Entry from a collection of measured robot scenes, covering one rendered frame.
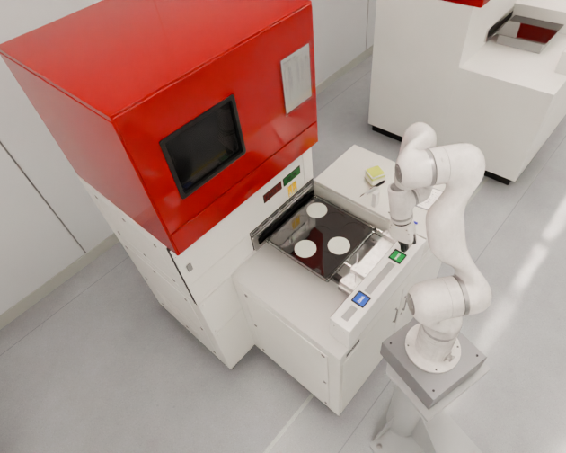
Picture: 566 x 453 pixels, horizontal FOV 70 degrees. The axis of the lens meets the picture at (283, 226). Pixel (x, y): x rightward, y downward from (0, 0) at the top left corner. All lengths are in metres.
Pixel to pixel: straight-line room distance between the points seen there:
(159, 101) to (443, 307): 0.97
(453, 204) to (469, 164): 0.11
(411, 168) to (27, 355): 2.73
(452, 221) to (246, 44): 0.80
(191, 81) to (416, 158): 0.66
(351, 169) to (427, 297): 1.04
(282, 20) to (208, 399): 2.00
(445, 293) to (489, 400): 1.45
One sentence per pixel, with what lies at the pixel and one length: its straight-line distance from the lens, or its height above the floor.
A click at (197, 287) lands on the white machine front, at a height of 0.93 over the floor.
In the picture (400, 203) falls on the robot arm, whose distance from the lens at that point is 1.55.
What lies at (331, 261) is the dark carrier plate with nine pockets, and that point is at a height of 0.90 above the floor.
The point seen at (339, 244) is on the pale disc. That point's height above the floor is 0.90.
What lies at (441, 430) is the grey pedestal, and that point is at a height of 0.01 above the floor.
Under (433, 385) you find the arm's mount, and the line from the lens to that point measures 1.58.
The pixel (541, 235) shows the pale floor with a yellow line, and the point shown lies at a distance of 3.38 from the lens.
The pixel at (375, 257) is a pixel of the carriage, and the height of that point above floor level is 0.88.
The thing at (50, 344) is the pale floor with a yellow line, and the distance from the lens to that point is 3.18.
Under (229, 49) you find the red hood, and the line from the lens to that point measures 1.33.
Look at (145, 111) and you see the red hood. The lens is 1.20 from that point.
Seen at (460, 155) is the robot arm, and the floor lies 1.66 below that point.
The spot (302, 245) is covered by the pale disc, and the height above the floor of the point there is 0.90.
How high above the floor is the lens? 2.37
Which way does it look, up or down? 49 degrees down
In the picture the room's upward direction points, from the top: 9 degrees counter-clockwise
